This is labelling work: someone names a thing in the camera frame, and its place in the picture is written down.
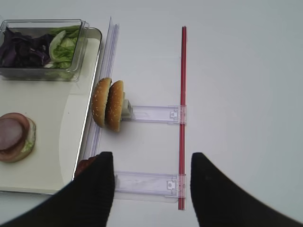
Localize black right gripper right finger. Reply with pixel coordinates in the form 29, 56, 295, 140
190, 152, 302, 227

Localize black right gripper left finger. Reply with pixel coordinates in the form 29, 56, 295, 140
3, 152, 115, 227

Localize pink meat slice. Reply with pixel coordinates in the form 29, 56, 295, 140
0, 118, 24, 150

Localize stack of meat slices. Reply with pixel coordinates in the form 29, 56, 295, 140
74, 155, 99, 179

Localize lettuce leaf on bun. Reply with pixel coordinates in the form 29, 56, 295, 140
21, 140, 35, 153

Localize green lettuce leaves in container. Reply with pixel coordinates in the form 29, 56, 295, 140
49, 26, 80, 69

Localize right red rod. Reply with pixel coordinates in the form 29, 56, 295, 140
177, 26, 189, 211

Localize lower right clear holder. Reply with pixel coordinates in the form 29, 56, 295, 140
114, 171, 186, 198

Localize clear holder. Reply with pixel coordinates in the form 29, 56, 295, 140
121, 99, 187, 124
114, 171, 186, 198

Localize upper right clear holder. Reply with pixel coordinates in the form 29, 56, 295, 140
121, 99, 187, 124

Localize white rectangular metal tray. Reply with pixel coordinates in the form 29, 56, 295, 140
0, 28, 102, 194

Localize sesame bun top rear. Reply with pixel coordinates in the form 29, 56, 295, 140
105, 80, 124, 132

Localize sesame bun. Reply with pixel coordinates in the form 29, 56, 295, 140
91, 78, 112, 128
105, 80, 124, 132

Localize sesame bun top front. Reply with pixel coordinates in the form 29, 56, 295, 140
91, 78, 112, 128

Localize clear plastic salad container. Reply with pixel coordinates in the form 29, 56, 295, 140
0, 19, 89, 81

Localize purple cabbage leaves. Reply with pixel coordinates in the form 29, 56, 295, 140
0, 28, 53, 68

